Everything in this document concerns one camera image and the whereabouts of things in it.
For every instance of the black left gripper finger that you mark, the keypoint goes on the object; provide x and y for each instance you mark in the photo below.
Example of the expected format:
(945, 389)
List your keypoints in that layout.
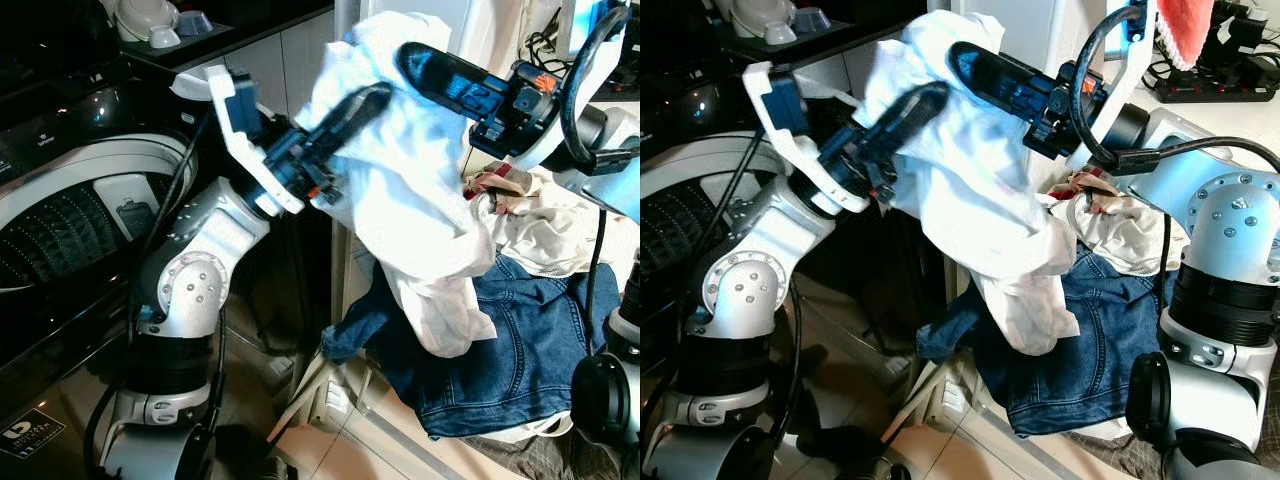
(348, 118)
(905, 118)

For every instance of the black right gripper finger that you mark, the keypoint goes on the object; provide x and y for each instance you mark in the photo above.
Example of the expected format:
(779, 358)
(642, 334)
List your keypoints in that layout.
(992, 75)
(440, 75)

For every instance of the white garment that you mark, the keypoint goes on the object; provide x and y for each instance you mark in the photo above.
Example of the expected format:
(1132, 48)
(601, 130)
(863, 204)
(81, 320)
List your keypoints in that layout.
(985, 210)
(410, 200)

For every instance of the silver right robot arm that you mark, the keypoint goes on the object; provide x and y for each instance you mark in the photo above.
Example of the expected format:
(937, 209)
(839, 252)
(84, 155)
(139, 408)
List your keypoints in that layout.
(1225, 235)
(615, 185)

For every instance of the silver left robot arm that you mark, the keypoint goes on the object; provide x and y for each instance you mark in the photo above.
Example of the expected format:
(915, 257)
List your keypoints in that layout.
(190, 290)
(745, 290)

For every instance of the red plaid cloth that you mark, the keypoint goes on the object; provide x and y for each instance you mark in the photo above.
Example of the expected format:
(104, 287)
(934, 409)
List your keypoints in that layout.
(1085, 185)
(500, 185)

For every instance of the white cabinet with black counter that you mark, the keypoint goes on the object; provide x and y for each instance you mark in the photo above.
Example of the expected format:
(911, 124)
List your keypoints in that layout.
(270, 50)

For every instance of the cream cloth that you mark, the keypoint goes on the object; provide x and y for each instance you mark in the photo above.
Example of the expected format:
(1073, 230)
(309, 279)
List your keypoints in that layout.
(1125, 235)
(545, 240)

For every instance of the grey-blue bowl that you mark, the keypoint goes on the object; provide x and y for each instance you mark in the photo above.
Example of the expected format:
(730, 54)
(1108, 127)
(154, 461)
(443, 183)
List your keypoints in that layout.
(195, 22)
(812, 18)

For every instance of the red fluffy cloth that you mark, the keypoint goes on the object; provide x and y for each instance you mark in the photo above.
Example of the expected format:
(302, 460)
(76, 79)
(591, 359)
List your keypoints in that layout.
(1185, 30)

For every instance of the black power strip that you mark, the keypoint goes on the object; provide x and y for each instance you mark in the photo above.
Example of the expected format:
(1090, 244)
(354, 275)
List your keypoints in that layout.
(1215, 88)

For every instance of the small white bowl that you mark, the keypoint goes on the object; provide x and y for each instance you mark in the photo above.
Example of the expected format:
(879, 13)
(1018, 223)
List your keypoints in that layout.
(778, 34)
(163, 39)

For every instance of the white round pot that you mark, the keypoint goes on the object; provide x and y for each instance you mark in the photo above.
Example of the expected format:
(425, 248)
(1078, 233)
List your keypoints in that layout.
(760, 11)
(145, 14)

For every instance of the white laundry basket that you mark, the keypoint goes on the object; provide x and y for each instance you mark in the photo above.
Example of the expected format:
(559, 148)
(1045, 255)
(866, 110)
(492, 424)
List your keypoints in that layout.
(325, 395)
(940, 400)

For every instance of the blue denim jacket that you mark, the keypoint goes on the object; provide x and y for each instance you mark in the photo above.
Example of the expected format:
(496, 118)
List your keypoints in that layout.
(510, 345)
(1085, 350)

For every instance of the brown checked cloth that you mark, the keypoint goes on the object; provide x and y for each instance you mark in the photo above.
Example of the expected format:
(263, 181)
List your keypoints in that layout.
(1125, 458)
(530, 458)

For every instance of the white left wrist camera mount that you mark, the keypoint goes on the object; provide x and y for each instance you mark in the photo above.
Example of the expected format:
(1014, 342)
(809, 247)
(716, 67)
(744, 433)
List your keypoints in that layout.
(228, 127)
(775, 127)

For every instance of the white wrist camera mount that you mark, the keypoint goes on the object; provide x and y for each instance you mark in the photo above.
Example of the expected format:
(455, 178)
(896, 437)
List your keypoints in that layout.
(228, 127)
(598, 62)
(775, 127)
(1135, 62)

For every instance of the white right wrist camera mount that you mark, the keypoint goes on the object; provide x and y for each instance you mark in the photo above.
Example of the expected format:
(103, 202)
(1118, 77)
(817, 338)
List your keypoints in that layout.
(598, 62)
(1135, 62)

